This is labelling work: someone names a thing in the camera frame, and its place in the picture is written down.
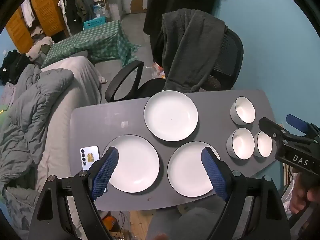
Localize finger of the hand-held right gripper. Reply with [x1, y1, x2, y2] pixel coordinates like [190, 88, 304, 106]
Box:
[258, 117, 292, 144]
[286, 114, 320, 143]

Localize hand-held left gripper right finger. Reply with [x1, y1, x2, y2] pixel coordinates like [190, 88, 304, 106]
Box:
[201, 147, 292, 240]

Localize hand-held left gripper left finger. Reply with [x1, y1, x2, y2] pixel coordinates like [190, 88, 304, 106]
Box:
[29, 146, 119, 240]

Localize white ribbed bowl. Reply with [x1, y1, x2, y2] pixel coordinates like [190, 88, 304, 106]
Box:
[230, 96, 256, 125]
[226, 127, 255, 160]
[253, 131, 273, 158]

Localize white plate with black rim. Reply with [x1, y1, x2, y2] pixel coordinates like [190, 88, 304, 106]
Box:
[102, 135, 160, 193]
[167, 141, 222, 197]
[143, 90, 199, 142]

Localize person's right hand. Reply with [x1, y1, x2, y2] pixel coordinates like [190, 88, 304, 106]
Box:
[289, 172, 320, 214]

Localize wooden board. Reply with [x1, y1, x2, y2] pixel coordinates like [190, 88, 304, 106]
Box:
[282, 162, 296, 188]

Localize white smartphone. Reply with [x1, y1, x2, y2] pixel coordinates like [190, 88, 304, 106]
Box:
[80, 145, 100, 171]

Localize white plastic bag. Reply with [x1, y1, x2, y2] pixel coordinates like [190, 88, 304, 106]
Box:
[281, 180, 300, 215]

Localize black office chair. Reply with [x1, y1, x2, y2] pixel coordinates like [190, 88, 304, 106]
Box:
[105, 26, 244, 103]

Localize light grey bed sheet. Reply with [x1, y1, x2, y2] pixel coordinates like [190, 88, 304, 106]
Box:
[35, 56, 108, 188]

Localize grey duvet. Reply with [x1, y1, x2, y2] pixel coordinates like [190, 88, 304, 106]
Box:
[0, 64, 75, 240]

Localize dark grey fleece blanket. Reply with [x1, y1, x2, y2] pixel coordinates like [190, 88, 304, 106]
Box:
[161, 8, 228, 93]

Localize orange snack packet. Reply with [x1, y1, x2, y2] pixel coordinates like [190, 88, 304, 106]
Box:
[152, 62, 166, 80]

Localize green checkered cloth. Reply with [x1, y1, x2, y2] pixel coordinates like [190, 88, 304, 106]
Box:
[41, 20, 142, 68]

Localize beige clothes pile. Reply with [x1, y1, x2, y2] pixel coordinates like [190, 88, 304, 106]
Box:
[26, 36, 54, 61]

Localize black clothes pile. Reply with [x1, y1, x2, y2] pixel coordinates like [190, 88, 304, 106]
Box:
[0, 50, 32, 84]

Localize blue plastic crate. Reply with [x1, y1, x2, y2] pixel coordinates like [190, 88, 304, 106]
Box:
[83, 17, 108, 29]

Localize dark hanging clothes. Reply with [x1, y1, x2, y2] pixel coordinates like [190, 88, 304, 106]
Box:
[57, 0, 95, 34]

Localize orange wooden wardrobe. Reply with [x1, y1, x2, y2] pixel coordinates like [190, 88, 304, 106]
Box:
[5, 0, 66, 54]

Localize white hanging shirt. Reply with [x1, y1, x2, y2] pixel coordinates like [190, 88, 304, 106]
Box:
[20, 0, 37, 28]

